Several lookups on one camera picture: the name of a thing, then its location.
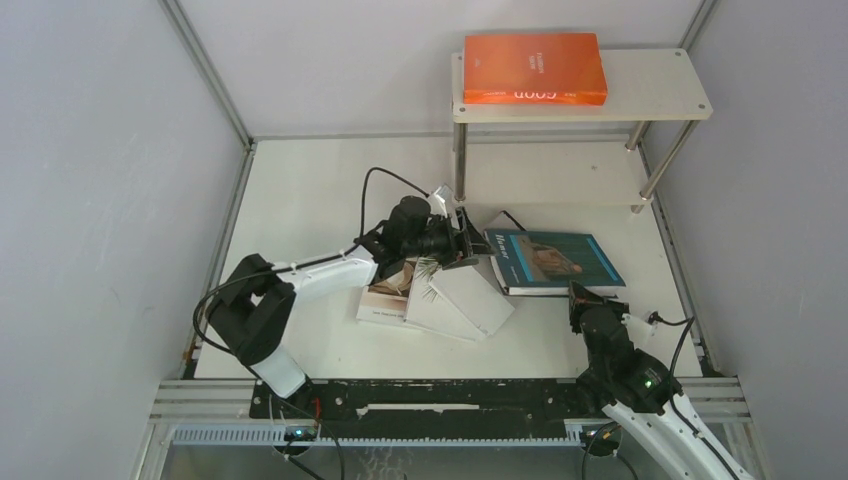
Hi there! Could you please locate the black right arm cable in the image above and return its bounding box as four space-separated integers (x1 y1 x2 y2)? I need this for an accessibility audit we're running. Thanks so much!
579 311 743 480

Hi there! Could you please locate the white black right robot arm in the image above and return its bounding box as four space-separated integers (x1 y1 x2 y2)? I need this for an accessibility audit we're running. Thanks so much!
568 282 751 479

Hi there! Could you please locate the palm leaf cover book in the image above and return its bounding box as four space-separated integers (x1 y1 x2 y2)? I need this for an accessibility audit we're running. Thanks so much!
404 257 484 342

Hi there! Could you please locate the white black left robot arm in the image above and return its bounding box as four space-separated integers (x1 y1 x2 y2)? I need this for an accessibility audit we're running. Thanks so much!
195 196 493 417

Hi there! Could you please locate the white raised shelf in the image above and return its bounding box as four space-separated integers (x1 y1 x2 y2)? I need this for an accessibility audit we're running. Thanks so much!
451 49 713 211

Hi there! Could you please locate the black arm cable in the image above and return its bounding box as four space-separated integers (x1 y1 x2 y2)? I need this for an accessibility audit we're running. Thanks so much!
192 166 432 372
579 311 743 480

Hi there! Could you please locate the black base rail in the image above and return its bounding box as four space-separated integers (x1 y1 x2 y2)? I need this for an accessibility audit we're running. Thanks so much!
249 379 609 441

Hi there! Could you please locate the aluminium frame rail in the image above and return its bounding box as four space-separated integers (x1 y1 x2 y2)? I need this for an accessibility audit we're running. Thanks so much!
158 0 254 150

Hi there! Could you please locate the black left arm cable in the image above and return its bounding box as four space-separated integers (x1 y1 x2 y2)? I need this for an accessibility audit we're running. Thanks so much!
192 166 432 372

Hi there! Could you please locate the grey white plain book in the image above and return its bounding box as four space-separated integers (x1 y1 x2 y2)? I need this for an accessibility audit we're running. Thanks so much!
429 266 515 339

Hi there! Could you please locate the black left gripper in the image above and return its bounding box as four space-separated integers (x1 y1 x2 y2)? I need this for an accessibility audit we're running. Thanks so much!
402 207 497 270

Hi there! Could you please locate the coffee cover book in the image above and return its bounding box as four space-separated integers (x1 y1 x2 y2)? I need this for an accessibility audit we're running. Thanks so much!
355 259 417 327

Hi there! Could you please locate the teal Humor book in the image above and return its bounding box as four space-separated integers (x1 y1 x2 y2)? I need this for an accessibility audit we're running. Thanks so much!
485 229 626 297

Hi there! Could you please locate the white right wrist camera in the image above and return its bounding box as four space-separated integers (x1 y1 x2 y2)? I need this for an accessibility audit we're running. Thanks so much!
622 313 657 349

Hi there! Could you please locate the orange hardcover book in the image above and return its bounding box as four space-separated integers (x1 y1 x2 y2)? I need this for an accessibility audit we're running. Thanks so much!
462 32 608 106

